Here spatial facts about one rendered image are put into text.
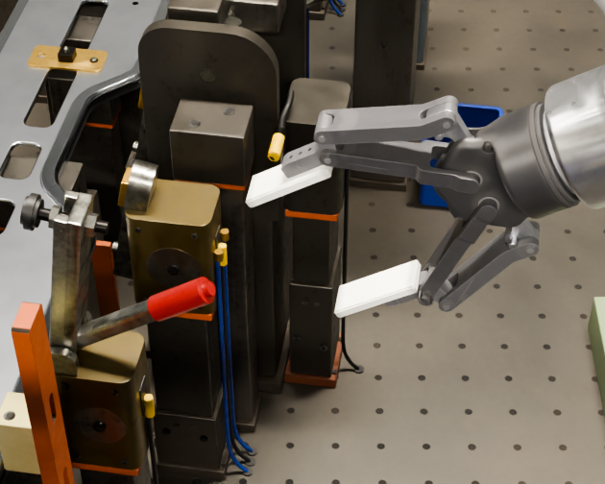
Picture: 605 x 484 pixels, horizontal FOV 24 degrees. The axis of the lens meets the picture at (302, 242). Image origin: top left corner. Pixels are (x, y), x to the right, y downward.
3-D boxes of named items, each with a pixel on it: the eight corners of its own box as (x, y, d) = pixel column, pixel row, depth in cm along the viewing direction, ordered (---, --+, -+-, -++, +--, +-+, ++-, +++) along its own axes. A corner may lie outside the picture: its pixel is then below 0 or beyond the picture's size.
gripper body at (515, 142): (592, 159, 99) (476, 201, 104) (540, 71, 95) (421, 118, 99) (592, 229, 94) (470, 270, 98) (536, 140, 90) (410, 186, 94)
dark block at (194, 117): (202, 391, 160) (180, 96, 131) (262, 399, 159) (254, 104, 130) (193, 424, 156) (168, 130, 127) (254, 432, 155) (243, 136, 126)
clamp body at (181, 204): (165, 428, 156) (138, 174, 130) (261, 441, 155) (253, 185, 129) (152, 475, 151) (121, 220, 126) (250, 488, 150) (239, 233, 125)
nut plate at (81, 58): (26, 66, 155) (24, 58, 154) (36, 46, 157) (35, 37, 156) (100, 73, 154) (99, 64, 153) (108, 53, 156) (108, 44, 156)
